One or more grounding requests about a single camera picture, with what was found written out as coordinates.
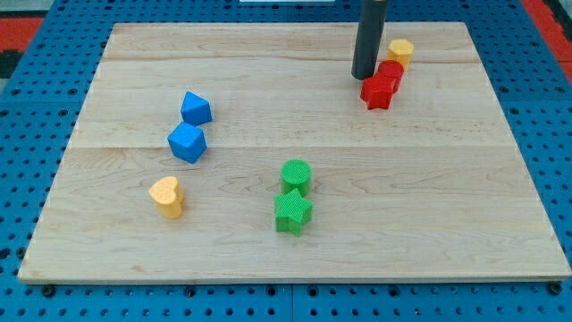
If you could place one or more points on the wooden board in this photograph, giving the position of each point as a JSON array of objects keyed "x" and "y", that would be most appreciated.
[{"x": 235, "y": 153}]

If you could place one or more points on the yellow heart block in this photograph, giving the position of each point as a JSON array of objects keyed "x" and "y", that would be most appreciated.
[{"x": 168, "y": 197}]

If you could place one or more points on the green cylinder block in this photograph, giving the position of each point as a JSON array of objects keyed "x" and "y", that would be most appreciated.
[{"x": 295, "y": 175}]

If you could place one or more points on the green star block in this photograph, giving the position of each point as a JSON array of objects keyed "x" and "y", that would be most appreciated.
[{"x": 291, "y": 212}]

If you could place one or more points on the blue cube block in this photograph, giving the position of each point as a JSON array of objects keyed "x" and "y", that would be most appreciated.
[{"x": 187, "y": 142}]

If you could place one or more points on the blue triangle block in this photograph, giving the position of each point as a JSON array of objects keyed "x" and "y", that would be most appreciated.
[{"x": 195, "y": 110}]

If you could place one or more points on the red star block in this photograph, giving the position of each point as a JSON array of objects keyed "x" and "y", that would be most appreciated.
[{"x": 377, "y": 92}]

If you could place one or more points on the red cylinder block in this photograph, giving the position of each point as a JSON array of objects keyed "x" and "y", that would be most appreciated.
[{"x": 394, "y": 70}]

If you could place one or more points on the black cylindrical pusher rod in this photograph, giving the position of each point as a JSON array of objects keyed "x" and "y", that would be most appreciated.
[{"x": 369, "y": 33}]

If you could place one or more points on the yellow hexagon block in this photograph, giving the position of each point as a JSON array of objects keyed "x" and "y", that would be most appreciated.
[{"x": 400, "y": 50}]

